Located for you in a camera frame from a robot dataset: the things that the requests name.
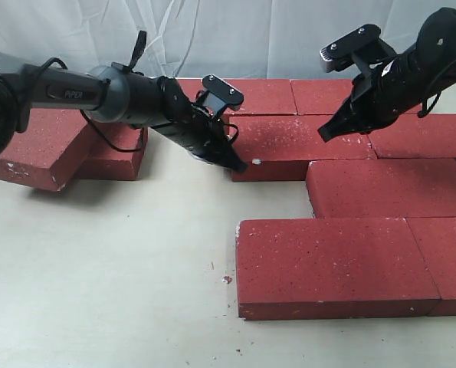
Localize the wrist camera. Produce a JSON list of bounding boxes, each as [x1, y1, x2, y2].
[[320, 24, 397, 75], [195, 74, 244, 117]]

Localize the red brick second row right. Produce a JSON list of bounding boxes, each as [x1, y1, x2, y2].
[[369, 113, 456, 160]]

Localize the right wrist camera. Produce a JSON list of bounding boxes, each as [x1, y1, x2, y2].
[[320, 24, 397, 75]]

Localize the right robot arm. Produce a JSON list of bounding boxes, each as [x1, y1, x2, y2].
[[318, 7, 456, 142]]

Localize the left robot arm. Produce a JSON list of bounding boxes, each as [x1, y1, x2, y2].
[[0, 52, 248, 173]]

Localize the red brick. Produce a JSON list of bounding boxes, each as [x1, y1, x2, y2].
[[230, 115, 376, 182], [235, 218, 441, 320], [176, 78, 298, 118], [0, 109, 98, 192], [289, 78, 424, 117], [407, 217, 456, 317]]

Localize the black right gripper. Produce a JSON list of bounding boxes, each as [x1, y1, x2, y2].
[[317, 51, 431, 143]]

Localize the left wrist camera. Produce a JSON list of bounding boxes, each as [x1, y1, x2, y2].
[[195, 74, 244, 117]]

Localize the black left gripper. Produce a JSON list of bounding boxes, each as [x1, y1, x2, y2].
[[150, 107, 248, 173]]

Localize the white backdrop cloth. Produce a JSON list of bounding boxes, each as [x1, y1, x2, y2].
[[0, 1, 445, 79]]

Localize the red brick third row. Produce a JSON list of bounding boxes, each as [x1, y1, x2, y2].
[[306, 159, 456, 219]]

